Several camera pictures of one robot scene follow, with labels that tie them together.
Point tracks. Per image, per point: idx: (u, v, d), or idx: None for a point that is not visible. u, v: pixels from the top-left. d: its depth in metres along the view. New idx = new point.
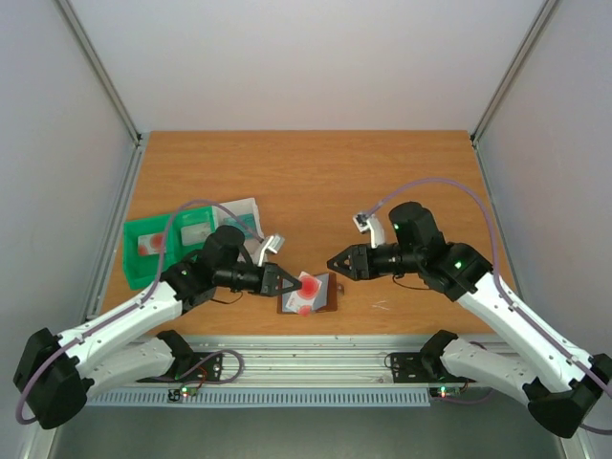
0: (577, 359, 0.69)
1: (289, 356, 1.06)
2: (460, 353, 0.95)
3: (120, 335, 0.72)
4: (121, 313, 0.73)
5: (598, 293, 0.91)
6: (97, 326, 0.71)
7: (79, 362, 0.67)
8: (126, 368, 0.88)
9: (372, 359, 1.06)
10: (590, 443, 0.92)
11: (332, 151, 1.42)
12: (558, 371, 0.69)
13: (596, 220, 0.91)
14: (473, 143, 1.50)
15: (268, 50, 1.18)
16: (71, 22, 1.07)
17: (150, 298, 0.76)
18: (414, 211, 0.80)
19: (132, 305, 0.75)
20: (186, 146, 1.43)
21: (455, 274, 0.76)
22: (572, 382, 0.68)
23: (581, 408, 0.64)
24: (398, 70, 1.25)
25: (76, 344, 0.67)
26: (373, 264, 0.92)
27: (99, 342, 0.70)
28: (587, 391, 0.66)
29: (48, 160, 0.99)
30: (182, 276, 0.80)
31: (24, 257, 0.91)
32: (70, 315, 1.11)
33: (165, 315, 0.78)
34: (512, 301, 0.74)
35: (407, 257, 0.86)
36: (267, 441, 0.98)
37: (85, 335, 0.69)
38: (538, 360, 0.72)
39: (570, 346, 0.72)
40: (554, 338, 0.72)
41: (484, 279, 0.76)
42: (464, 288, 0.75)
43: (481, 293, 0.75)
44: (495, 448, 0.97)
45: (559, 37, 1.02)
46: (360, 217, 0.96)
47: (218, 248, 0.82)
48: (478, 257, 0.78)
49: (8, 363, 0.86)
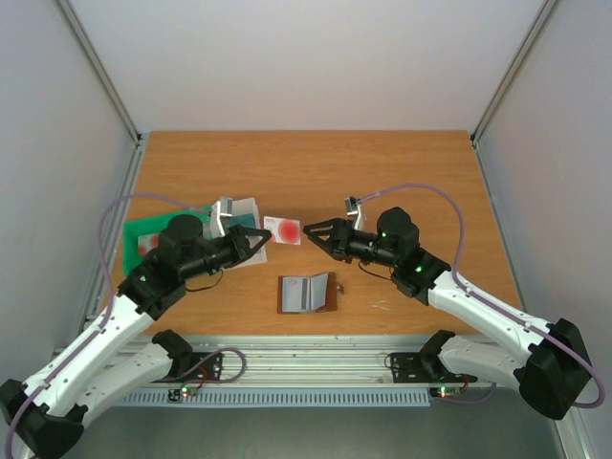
0: (531, 325, 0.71)
1: (289, 356, 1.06)
2: (456, 349, 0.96)
3: (86, 368, 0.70)
4: (85, 344, 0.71)
5: (598, 290, 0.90)
6: (59, 365, 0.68)
7: (50, 407, 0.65)
8: (120, 383, 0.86)
9: (371, 359, 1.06)
10: (590, 442, 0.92)
11: (332, 151, 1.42)
12: (517, 339, 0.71)
13: (597, 217, 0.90)
14: (473, 143, 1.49)
15: (267, 47, 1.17)
16: (71, 22, 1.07)
17: (112, 318, 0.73)
18: (404, 228, 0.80)
19: (94, 333, 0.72)
20: (185, 147, 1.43)
21: (420, 280, 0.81)
22: (531, 347, 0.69)
23: (546, 372, 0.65)
24: (399, 69, 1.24)
25: (42, 390, 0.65)
26: (350, 246, 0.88)
27: (66, 382, 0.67)
28: (550, 355, 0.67)
29: (47, 159, 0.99)
30: (142, 284, 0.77)
31: (24, 255, 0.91)
32: (70, 316, 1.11)
33: (136, 328, 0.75)
34: (466, 287, 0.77)
35: (383, 250, 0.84)
36: (267, 441, 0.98)
37: (50, 378, 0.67)
38: (500, 335, 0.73)
39: (526, 316, 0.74)
40: (510, 311, 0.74)
41: (443, 275, 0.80)
42: (426, 289, 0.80)
43: (439, 290, 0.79)
44: (497, 449, 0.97)
45: (559, 36, 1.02)
46: (352, 201, 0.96)
47: (173, 244, 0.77)
48: (439, 261, 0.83)
49: (10, 364, 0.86)
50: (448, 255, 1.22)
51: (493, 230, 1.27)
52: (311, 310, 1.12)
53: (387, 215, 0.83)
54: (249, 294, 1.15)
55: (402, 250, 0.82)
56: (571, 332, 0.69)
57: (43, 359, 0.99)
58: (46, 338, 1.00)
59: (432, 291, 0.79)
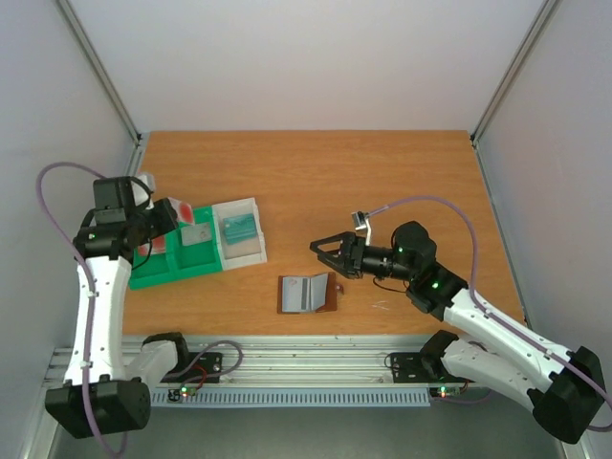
0: (553, 352, 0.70)
1: (289, 356, 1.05)
2: (462, 354, 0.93)
3: (112, 329, 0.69)
4: (93, 312, 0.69)
5: (598, 291, 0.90)
6: (86, 344, 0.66)
7: (111, 375, 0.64)
8: (148, 361, 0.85)
9: (371, 359, 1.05)
10: (591, 443, 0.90)
11: (332, 152, 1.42)
12: (537, 366, 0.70)
13: (597, 216, 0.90)
14: (473, 143, 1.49)
15: (267, 47, 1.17)
16: (70, 20, 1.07)
17: (98, 280, 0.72)
18: (420, 243, 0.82)
19: (91, 300, 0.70)
20: (185, 147, 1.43)
21: (437, 296, 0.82)
22: (551, 376, 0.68)
23: (565, 400, 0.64)
24: (399, 68, 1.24)
25: (91, 368, 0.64)
26: (363, 262, 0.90)
27: (104, 348, 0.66)
28: (570, 383, 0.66)
29: (46, 159, 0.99)
30: (97, 239, 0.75)
31: (23, 254, 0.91)
32: (70, 316, 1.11)
33: (122, 274, 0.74)
34: (485, 309, 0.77)
35: (399, 264, 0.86)
36: (267, 441, 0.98)
37: (87, 357, 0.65)
38: (519, 360, 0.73)
39: (547, 342, 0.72)
40: (529, 335, 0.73)
41: (460, 295, 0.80)
42: (444, 306, 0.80)
43: (457, 308, 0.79)
44: (496, 449, 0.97)
45: (558, 37, 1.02)
46: (360, 214, 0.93)
47: (115, 186, 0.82)
48: (456, 277, 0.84)
49: (10, 364, 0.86)
50: (448, 255, 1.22)
51: (493, 231, 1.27)
52: (311, 310, 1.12)
53: (404, 230, 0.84)
54: (249, 294, 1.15)
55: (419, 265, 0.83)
56: (591, 360, 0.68)
57: (43, 359, 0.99)
58: (46, 338, 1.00)
59: (450, 310, 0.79)
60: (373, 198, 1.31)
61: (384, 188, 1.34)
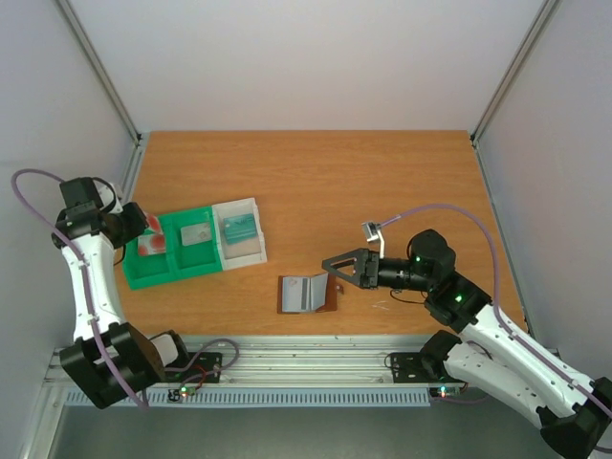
0: (578, 383, 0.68)
1: (289, 356, 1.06)
2: (468, 360, 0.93)
3: (109, 287, 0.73)
4: (88, 276, 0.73)
5: (598, 291, 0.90)
6: (88, 302, 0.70)
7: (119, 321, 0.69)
8: None
9: (371, 359, 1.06)
10: None
11: (332, 152, 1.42)
12: (561, 395, 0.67)
13: (597, 216, 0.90)
14: (473, 143, 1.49)
15: (267, 47, 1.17)
16: (70, 21, 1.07)
17: (88, 253, 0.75)
18: (438, 251, 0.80)
19: (83, 268, 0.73)
20: (185, 147, 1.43)
21: (458, 310, 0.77)
22: (574, 406, 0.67)
23: (586, 432, 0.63)
24: (399, 68, 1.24)
25: (98, 320, 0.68)
26: (380, 275, 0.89)
27: (107, 302, 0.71)
28: (593, 416, 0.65)
29: (46, 159, 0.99)
30: (76, 222, 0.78)
31: (23, 255, 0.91)
32: (70, 316, 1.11)
33: (108, 249, 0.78)
34: (511, 331, 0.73)
35: (416, 274, 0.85)
36: (267, 441, 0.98)
37: (92, 312, 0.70)
38: (541, 386, 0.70)
39: (571, 370, 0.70)
40: (554, 361, 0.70)
41: (484, 311, 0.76)
42: (466, 321, 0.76)
43: (480, 324, 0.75)
44: (496, 449, 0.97)
45: (559, 37, 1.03)
46: (371, 226, 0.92)
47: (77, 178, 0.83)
48: (477, 290, 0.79)
49: (9, 364, 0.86)
50: None
51: (493, 231, 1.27)
52: (311, 310, 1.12)
53: (422, 240, 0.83)
54: (249, 294, 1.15)
55: (439, 274, 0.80)
56: None
57: (42, 359, 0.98)
58: (46, 338, 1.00)
59: (473, 326, 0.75)
60: (373, 199, 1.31)
61: (383, 188, 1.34)
